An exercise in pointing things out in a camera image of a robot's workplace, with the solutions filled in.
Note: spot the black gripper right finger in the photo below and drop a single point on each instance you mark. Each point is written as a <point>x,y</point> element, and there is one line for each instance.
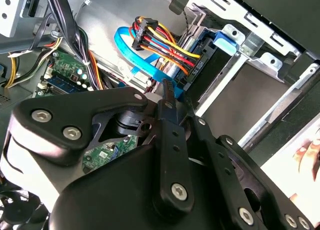
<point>225,165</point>

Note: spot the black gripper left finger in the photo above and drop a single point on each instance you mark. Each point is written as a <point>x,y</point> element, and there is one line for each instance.
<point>100,100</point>

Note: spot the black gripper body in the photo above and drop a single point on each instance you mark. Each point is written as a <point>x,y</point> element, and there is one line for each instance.
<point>107,202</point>

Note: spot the hard disk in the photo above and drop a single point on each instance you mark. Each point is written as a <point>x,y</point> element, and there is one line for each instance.
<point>225,43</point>

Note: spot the person's hand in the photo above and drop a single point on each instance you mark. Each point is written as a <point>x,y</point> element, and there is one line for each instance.
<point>310,152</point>

